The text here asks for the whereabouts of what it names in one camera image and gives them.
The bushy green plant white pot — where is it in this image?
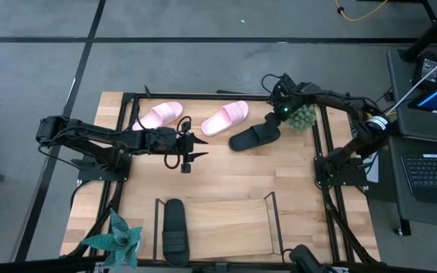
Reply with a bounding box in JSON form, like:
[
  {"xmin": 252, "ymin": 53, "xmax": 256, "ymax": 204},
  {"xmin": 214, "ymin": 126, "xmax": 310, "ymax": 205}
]
[{"xmin": 285, "ymin": 104, "xmax": 318, "ymax": 133}]

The white label sheet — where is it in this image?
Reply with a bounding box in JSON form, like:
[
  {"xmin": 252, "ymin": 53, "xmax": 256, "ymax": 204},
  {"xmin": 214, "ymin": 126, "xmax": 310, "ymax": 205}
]
[{"xmin": 365, "ymin": 163, "xmax": 381, "ymax": 184}]

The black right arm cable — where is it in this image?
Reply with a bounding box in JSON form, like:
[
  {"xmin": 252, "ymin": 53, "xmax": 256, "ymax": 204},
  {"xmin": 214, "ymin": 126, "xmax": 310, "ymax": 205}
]
[{"xmin": 259, "ymin": 73, "xmax": 281, "ymax": 95}]

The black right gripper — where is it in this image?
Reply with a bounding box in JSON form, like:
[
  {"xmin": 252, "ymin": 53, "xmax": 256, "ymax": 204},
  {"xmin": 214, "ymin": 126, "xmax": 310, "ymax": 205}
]
[{"xmin": 265, "ymin": 73, "xmax": 317, "ymax": 132}]

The pink slide sandal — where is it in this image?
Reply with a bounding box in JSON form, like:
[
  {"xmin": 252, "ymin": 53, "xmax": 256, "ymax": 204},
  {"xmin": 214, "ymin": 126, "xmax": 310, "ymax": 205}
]
[
  {"xmin": 200, "ymin": 100, "xmax": 250, "ymax": 137},
  {"xmin": 131, "ymin": 101, "xmax": 184, "ymax": 132}
]

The black slide sandal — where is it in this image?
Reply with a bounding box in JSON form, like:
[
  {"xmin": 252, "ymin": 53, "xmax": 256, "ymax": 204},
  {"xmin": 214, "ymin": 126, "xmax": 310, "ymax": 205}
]
[
  {"xmin": 228, "ymin": 123, "xmax": 281, "ymax": 152},
  {"xmin": 162, "ymin": 198, "xmax": 191, "ymax": 268}
]

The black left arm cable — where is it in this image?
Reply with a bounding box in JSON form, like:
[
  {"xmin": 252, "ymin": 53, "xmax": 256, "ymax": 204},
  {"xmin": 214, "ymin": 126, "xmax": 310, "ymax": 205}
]
[{"xmin": 163, "ymin": 115, "xmax": 193, "ymax": 171}]

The black device with cable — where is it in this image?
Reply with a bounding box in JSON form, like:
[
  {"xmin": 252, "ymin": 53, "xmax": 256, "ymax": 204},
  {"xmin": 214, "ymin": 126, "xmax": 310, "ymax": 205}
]
[{"xmin": 281, "ymin": 243, "xmax": 320, "ymax": 273}]

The black laptop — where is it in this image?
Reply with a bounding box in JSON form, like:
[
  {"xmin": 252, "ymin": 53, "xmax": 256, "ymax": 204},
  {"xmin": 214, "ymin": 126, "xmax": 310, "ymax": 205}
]
[{"xmin": 400, "ymin": 153, "xmax": 437, "ymax": 209}]

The yellow cable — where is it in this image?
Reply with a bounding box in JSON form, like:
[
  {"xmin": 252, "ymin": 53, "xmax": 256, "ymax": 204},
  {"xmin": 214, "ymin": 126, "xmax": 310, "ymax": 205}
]
[{"xmin": 334, "ymin": 0, "xmax": 389, "ymax": 23}]

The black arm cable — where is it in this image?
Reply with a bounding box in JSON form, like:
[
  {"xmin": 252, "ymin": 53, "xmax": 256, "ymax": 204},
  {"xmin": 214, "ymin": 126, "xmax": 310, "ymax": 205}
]
[
  {"xmin": 163, "ymin": 115, "xmax": 193, "ymax": 171},
  {"xmin": 259, "ymin": 73, "xmax": 281, "ymax": 95}
]

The black desk leg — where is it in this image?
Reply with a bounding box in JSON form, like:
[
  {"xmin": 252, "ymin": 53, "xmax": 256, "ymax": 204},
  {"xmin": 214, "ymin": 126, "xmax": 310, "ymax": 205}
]
[{"xmin": 398, "ymin": 0, "xmax": 437, "ymax": 64}]

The teal spiky artificial plant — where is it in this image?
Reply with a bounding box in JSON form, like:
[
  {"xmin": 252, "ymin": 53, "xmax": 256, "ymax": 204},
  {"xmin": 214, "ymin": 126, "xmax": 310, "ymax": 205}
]
[{"xmin": 80, "ymin": 208, "xmax": 143, "ymax": 273}]

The white cable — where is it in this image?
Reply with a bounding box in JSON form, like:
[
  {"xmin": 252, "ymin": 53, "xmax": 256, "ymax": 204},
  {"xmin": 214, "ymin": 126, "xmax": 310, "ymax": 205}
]
[{"xmin": 383, "ymin": 45, "xmax": 437, "ymax": 118}]

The black power adapter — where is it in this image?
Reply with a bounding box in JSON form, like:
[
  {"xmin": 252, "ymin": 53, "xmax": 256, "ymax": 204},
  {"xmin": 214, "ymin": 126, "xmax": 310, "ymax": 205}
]
[{"xmin": 411, "ymin": 52, "xmax": 437, "ymax": 91}]

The laptop computer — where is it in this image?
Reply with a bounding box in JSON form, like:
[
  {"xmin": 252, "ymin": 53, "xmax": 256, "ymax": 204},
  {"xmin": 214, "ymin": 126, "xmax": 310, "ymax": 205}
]
[{"xmin": 386, "ymin": 47, "xmax": 437, "ymax": 231}]

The black metal table frame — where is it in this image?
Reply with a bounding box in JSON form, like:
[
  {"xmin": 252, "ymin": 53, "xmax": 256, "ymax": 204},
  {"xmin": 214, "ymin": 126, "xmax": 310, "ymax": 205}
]
[{"xmin": 61, "ymin": 85, "xmax": 382, "ymax": 273}]

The wooden shelf with black legs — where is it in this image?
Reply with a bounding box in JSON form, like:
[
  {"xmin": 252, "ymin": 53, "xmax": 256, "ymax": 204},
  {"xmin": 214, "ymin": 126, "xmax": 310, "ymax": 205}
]
[{"xmin": 152, "ymin": 190, "xmax": 285, "ymax": 265}]

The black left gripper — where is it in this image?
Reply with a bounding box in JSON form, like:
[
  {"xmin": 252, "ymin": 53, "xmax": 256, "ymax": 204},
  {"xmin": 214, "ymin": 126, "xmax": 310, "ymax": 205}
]
[{"xmin": 146, "ymin": 127, "xmax": 209, "ymax": 175}]

